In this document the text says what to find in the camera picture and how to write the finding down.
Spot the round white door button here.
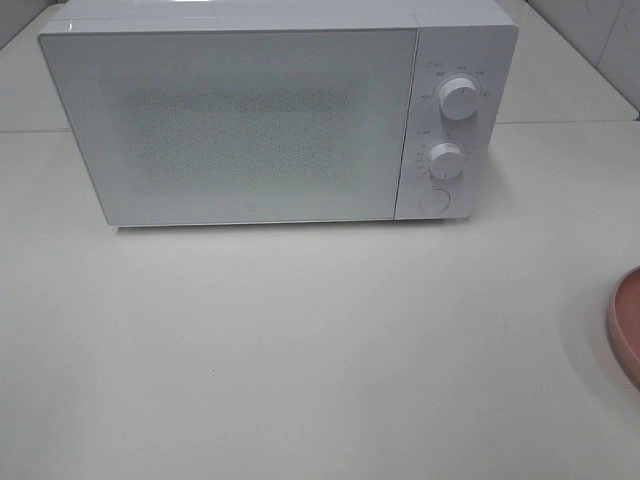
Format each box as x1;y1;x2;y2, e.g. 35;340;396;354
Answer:
419;189;451;218

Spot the white timer knob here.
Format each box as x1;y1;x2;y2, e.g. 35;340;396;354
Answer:
426;142;465;180

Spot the pink round plate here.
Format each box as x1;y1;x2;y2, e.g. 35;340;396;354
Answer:
607;267;639;388

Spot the white microwave door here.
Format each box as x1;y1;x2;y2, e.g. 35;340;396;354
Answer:
39;29;417;227

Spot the white microwave oven body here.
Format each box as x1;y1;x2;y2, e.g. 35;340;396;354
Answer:
38;1;519;221

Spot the upper white power knob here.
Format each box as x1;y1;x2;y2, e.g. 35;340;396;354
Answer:
436;74;481;121

